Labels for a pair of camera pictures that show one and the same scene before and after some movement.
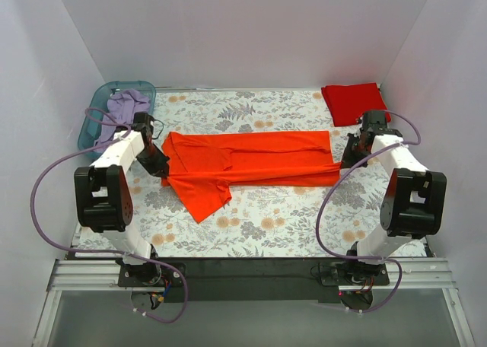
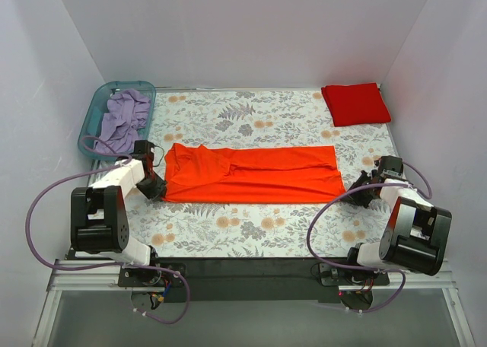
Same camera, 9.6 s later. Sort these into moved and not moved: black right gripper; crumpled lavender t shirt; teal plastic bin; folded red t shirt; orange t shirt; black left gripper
Moved: black left gripper; black right gripper; orange t shirt
Not moved: teal plastic bin; crumpled lavender t shirt; folded red t shirt
